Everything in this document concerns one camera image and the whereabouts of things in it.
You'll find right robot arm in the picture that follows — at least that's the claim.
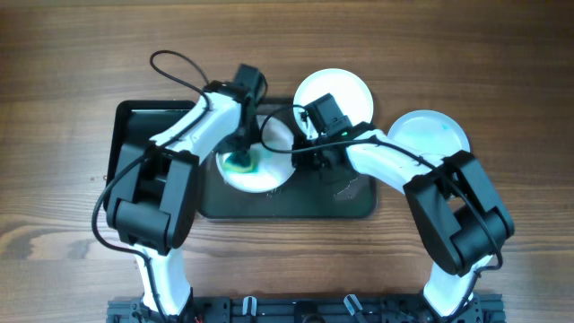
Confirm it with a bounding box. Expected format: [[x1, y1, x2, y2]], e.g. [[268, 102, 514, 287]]
[[292, 94, 515, 322]]

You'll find black water basin tray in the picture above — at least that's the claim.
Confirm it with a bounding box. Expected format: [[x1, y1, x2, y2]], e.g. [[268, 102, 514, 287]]
[[106, 100, 196, 184]]

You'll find white plate stained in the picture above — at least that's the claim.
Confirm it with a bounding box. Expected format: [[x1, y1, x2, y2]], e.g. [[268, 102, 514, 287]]
[[387, 109, 471, 156]]

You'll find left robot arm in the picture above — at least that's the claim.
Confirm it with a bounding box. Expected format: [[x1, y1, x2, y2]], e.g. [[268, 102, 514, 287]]
[[92, 65, 266, 322]]

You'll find large dark serving tray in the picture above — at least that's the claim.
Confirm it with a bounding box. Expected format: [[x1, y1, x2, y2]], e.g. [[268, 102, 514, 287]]
[[196, 96, 377, 221]]

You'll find green yellow sponge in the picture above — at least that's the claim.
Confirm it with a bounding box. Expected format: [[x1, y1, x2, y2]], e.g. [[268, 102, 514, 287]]
[[222, 151, 257, 173]]

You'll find white plate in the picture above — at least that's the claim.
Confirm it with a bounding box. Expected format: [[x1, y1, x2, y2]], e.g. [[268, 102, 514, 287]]
[[293, 68, 374, 140], [215, 118, 295, 193]]

